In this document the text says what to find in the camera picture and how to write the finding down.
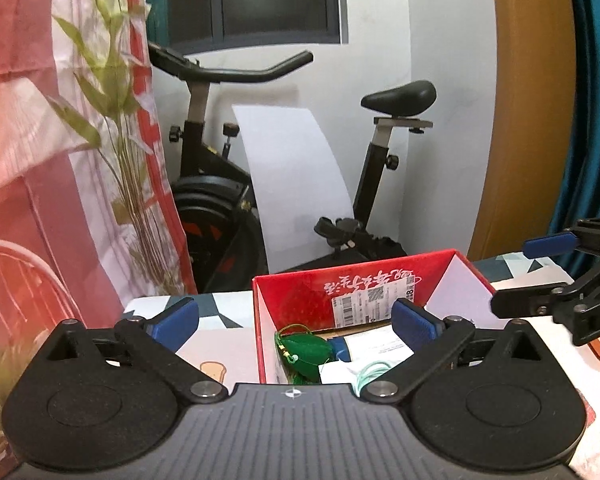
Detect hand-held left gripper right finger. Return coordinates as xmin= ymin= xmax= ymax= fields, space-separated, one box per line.
xmin=360 ymin=297 xmax=547 ymax=404

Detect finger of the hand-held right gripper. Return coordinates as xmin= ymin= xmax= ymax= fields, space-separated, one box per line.
xmin=522 ymin=216 xmax=600 ymax=262
xmin=490 ymin=280 xmax=586 ymax=319

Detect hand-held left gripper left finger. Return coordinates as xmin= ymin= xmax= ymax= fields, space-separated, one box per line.
xmin=45 ymin=297 xmax=229 ymax=404

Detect white face mask green loops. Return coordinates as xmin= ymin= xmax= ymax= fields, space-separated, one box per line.
xmin=318 ymin=359 xmax=417 ymax=397

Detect green leaf-shaped plush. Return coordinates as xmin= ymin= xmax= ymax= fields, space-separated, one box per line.
xmin=274 ymin=326 xmax=334 ymax=386

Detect red cardboard box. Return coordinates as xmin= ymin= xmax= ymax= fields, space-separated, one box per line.
xmin=251 ymin=248 xmax=498 ymax=386

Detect white flat packet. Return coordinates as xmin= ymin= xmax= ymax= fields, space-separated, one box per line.
xmin=342 ymin=332 xmax=415 ymax=367

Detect black exercise bike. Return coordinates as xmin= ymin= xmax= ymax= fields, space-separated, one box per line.
xmin=147 ymin=42 xmax=438 ymax=293

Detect wooden door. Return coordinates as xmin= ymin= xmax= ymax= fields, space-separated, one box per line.
xmin=467 ymin=0 xmax=590 ymax=264

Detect teal curtain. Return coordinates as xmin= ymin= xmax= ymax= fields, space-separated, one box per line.
xmin=546 ymin=0 xmax=600 ymax=283

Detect white paper sheet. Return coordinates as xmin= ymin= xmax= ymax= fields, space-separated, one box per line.
xmin=231 ymin=104 xmax=357 ymax=275

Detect red and white curtain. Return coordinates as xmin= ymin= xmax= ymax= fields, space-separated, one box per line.
xmin=0 ymin=0 xmax=199 ymax=401

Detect dark window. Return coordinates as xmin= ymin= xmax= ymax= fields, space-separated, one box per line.
xmin=144 ymin=0 xmax=349 ymax=55

